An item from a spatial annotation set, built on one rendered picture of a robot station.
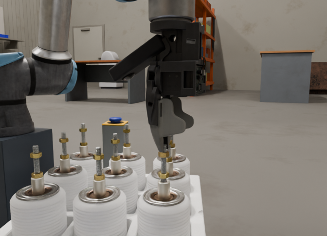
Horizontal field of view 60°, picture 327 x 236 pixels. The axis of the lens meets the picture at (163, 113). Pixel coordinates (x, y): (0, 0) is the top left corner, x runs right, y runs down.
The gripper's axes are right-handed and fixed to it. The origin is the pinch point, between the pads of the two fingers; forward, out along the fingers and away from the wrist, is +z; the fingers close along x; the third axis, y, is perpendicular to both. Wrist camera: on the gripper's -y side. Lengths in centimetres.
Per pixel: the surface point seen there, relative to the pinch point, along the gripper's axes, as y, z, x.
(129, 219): -7.8, 17.4, 2.9
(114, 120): -28.6, 2.6, 32.1
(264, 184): 17, 35, 79
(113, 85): -457, 23, 743
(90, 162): -24.8, 10.5, 13.8
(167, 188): 1.5, 8.1, -0.5
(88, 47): -599, -105, 817
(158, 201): 0.8, 9.8, -2.5
